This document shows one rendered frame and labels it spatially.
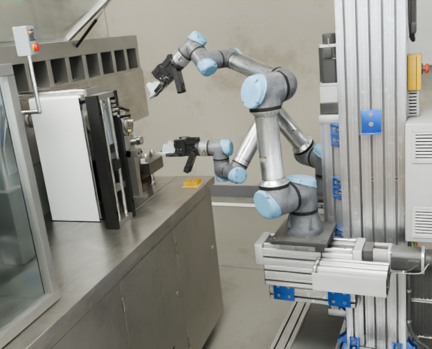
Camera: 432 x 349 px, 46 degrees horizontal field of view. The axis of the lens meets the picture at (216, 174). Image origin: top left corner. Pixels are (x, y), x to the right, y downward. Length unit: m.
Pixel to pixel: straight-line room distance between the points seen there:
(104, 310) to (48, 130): 0.82
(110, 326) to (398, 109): 1.30
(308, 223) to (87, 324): 0.90
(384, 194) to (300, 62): 2.71
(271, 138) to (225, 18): 3.11
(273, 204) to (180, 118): 3.40
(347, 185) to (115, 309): 1.02
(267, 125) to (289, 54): 2.88
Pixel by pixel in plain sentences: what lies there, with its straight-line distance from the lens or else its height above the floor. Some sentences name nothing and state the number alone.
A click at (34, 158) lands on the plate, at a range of 2.41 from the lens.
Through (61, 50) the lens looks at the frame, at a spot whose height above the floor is 1.61.
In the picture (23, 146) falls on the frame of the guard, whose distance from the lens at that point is 1.49.
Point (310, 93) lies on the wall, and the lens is 4.70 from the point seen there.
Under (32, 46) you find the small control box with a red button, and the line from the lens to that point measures 1.95.
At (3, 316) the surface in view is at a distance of 1.49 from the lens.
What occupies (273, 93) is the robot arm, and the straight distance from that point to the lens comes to 1.84.
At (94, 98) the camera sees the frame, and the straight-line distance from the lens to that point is 1.99.
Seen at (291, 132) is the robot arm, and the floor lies 1.12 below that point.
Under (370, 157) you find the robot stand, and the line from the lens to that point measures 2.09.
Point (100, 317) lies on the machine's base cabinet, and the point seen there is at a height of 0.76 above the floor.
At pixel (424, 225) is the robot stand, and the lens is 2.11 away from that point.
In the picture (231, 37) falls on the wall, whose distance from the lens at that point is 4.87.
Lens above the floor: 1.63
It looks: 16 degrees down
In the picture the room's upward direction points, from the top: 6 degrees counter-clockwise
